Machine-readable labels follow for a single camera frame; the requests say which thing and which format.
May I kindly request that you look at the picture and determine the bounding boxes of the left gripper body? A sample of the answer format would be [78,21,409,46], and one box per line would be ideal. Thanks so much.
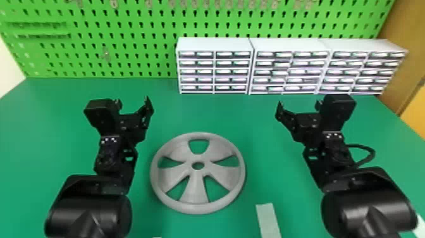
[119,112,148,147]

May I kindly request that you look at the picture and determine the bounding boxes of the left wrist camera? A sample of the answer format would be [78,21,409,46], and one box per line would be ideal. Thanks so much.
[83,98,121,135]

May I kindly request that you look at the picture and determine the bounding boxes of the black cable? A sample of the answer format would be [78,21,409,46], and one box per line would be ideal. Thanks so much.
[347,143,377,168]

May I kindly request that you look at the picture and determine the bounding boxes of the grey wheel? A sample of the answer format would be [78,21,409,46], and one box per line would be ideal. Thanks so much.
[149,132,247,215]

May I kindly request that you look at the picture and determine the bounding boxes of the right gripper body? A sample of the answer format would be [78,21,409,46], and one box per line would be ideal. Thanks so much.
[292,112,324,147]

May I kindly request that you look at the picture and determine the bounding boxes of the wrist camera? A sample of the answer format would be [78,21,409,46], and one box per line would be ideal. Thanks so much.
[319,94,357,134]
[83,98,121,135]

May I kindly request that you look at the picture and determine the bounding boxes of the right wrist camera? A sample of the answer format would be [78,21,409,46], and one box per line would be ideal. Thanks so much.
[319,94,357,134]

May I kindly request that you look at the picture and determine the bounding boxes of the white drawer cabinet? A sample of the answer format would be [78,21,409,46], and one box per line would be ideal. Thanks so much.
[175,37,255,95]
[317,38,409,96]
[249,37,332,96]

